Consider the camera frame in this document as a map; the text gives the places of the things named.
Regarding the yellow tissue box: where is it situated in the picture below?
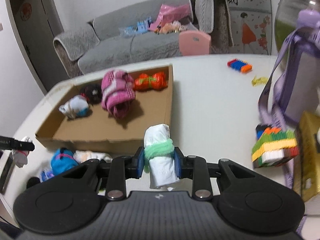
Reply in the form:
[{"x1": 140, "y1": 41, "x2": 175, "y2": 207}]
[{"x1": 293, "y1": 111, "x2": 319, "y2": 202}]

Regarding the blue orange toy block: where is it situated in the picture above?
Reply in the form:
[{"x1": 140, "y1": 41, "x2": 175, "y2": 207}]
[{"x1": 227, "y1": 59, "x2": 252, "y2": 74}]

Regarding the black sock roll red band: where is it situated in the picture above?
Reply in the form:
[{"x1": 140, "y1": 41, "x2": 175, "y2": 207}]
[{"x1": 80, "y1": 83, "x2": 103, "y2": 105}]

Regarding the dark wooden door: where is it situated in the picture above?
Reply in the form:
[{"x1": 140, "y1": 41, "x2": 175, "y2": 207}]
[{"x1": 9, "y1": 0, "x2": 68, "y2": 91}]

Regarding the pink plastic bag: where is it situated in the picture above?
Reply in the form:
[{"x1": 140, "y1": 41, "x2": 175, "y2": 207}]
[{"x1": 149, "y1": 4, "x2": 191, "y2": 31}]

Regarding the white sock roll green band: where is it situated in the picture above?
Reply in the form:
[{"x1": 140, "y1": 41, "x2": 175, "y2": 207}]
[{"x1": 144, "y1": 124, "x2": 179, "y2": 189}]

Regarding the white blue sock roll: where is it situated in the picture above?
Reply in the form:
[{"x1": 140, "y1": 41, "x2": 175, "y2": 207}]
[{"x1": 59, "y1": 95, "x2": 89, "y2": 120}]

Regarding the white sock roll red band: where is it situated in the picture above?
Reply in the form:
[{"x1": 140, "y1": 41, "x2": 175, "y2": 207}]
[{"x1": 11, "y1": 137, "x2": 33, "y2": 168}]

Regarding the yellow plastic scrap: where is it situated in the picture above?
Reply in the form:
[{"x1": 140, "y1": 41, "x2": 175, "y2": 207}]
[{"x1": 251, "y1": 76, "x2": 268, "y2": 87}]

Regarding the pink knitted sock roll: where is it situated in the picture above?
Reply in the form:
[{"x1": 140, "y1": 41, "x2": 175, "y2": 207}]
[{"x1": 101, "y1": 69, "x2": 136, "y2": 119}]

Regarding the black smartphone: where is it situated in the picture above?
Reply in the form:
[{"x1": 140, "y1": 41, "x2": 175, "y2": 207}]
[{"x1": 0, "y1": 153, "x2": 14, "y2": 194}]

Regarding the orange plastic bag in box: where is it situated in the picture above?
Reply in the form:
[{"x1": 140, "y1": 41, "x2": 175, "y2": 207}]
[{"x1": 133, "y1": 72, "x2": 168, "y2": 92}]

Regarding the pink child chair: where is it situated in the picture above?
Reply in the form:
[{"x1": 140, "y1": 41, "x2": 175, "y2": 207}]
[{"x1": 178, "y1": 30, "x2": 212, "y2": 56}]

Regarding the grey sofa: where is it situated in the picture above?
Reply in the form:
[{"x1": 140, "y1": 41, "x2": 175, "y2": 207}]
[{"x1": 53, "y1": 0, "x2": 234, "y2": 78}]

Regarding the bright blue sock roll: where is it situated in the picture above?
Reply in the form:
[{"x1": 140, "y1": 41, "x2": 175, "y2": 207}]
[{"x1": 39, "y1": 148, "x2": 79, "y2": 182}]

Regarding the multicolour building block stack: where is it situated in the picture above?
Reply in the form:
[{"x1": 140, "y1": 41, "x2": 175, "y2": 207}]
[{"x1": 251, "y1": 124, "x2": 299, "y2": 168}]

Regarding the shallow cardboard box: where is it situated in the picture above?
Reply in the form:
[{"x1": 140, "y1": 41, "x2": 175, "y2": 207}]
[{"x1": 35, "y1": 64, "x2": 173, "y2": 154}]

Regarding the glass fish tank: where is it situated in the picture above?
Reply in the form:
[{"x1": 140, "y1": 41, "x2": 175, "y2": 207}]
[{"x1": 274, "y1": 0, "x2": 319, "y2": 57}]

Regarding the blue toy castle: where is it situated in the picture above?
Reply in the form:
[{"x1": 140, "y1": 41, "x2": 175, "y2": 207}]
[{"x1": 137, "y1": 17, "x2": 152, "y2": 34}]

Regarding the decorated refrigerator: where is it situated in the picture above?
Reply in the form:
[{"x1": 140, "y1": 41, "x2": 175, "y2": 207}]
[{"x1": 227, "y1": 0, "x2": 273, "y2": 55}]

